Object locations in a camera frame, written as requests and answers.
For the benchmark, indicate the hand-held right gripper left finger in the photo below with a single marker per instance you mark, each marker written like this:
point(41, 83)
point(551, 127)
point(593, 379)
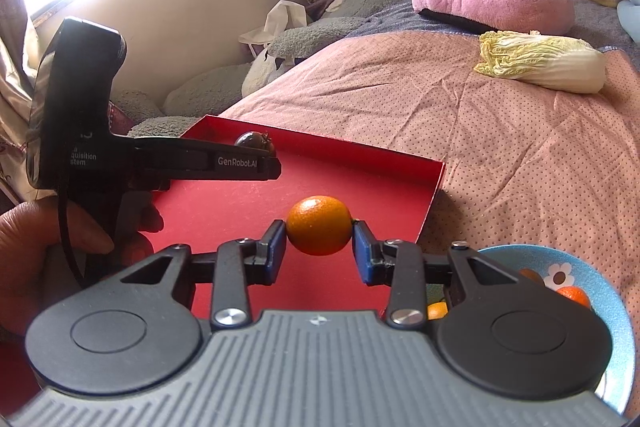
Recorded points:
point(272, 252)

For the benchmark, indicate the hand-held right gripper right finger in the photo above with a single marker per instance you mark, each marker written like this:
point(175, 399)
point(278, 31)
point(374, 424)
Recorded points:
point(365, 252)

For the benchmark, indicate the bumpy tangerine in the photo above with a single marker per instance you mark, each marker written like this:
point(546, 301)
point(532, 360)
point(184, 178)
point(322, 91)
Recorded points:
point(318, 225)

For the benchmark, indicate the red shallow tray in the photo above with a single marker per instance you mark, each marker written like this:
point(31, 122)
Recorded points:
point(350, 177)

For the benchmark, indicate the small round orange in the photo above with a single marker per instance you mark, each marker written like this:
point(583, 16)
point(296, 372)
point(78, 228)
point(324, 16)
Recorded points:
point(531, 277)
point(574, 297)
point(437, 310)

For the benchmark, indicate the dark purple tomato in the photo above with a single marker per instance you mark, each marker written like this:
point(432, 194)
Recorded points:
point(252, 139)

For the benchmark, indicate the blue flower-print plate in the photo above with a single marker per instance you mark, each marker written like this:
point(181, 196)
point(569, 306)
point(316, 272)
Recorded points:
point(505, 257)

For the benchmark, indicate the person's left hand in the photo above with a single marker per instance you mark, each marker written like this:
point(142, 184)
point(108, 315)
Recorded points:
point(30, 257)

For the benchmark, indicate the patterned curtain with tulips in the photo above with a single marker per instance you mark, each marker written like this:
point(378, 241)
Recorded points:
point(17, 72)

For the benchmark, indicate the pink dotted bedspread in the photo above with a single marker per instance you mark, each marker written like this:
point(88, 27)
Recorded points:
point(500, 147)

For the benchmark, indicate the white tote bag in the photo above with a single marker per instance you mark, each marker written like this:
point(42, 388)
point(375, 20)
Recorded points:
point(280, 22)

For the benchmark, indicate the grey shark plush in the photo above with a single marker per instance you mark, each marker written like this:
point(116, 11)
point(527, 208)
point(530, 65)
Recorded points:
point(320, 34)

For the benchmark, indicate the napa cabbage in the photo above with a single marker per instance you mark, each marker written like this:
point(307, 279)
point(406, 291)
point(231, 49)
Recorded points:
point(550, 64)

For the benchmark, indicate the grey-blue bed sheet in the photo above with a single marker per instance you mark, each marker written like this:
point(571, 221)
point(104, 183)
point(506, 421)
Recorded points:
point(600, 27)

